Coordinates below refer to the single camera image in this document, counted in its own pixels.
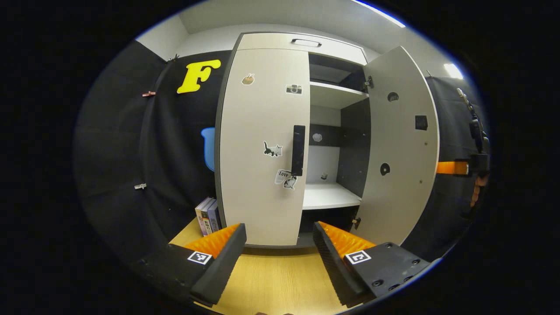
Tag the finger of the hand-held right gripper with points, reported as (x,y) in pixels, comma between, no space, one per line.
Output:
(450,168)

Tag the black backdrop cloth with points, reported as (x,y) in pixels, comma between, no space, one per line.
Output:
(122,144)
(446,210)

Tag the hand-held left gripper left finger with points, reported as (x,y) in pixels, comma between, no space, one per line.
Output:
(223,267)

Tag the double-door shoe cabinet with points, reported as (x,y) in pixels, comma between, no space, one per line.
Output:
(354,148)

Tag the dark backdrop clip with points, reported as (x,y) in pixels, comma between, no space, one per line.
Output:
(174,58)

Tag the white cabinet shelf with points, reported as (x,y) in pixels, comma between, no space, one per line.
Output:
(332,94)
(328,197)

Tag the short ceiling light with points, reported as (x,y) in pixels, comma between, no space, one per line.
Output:
(453,71)

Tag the white paperback book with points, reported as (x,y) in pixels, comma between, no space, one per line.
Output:
(201,216)

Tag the long ceiling light strip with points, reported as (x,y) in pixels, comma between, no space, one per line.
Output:
(380,13)

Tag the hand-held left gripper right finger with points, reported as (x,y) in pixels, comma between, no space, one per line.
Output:
(332,267)

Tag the purple cover book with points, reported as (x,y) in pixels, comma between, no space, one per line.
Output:
(215,218)

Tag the white shoe cabinet door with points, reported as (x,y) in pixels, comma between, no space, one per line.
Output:
(253,153)
(402,144)

